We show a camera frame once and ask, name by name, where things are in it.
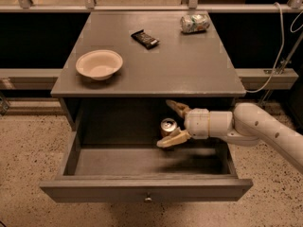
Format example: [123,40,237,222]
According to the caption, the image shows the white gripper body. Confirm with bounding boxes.
[184,109,210,139]

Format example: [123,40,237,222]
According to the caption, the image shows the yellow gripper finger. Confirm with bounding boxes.
[166,99,191,118]
[156,128,191,148]

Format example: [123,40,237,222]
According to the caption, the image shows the orange soda can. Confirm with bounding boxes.
[160,118,177,137]

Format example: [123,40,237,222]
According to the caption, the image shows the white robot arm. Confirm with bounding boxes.
[156,100,303,173]

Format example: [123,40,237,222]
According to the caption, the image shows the open grey top drawer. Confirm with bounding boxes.
[39,97,254,204]

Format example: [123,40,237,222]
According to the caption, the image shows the crushed green white can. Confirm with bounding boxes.
[180,14,210,34]

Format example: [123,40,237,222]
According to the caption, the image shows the grey cabinet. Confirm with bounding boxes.
[50,10,247,131]

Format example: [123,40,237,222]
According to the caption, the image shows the black snack bar wrapper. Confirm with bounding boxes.
[131,29,159,49]

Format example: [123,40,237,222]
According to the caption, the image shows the white paper bowl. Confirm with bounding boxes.
[76,50,123,80]

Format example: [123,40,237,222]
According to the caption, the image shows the white cable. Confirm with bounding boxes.
[245,1,303,95]

